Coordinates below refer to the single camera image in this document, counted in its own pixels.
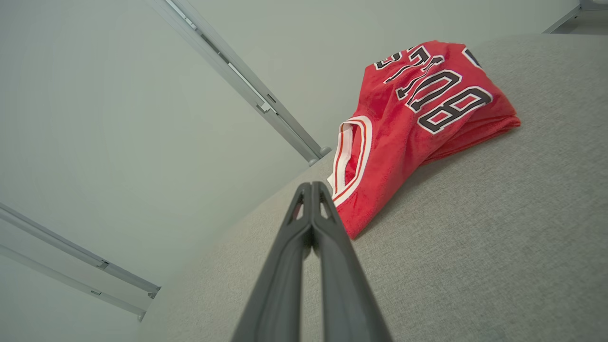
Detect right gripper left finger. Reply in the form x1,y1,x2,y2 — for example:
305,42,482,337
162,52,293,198
231,182,313,342

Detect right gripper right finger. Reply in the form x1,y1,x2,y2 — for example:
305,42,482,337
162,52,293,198
312,181,393,342

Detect red T-shirt white sleeves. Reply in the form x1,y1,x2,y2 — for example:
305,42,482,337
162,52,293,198
327,40,522,240

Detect grey wall partition post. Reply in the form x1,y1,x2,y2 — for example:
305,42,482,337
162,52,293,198
145,0,332,167
0,203,162,323

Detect grey baseboard rail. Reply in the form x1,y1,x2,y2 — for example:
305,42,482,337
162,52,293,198
543,0,608,35

